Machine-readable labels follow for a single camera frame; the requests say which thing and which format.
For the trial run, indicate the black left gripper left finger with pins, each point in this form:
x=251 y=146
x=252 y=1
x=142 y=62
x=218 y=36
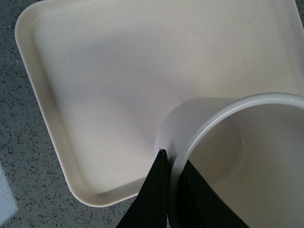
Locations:
x=149 y=209

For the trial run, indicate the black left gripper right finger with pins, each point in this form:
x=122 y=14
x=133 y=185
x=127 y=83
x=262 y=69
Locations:
x=200 y=206

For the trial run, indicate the white smiley mug black handle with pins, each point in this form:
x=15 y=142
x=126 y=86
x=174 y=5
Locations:
x=250 y=151

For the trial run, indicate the beige rectangular plastic tray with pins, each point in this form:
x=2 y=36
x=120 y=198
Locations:
x=106 y=73

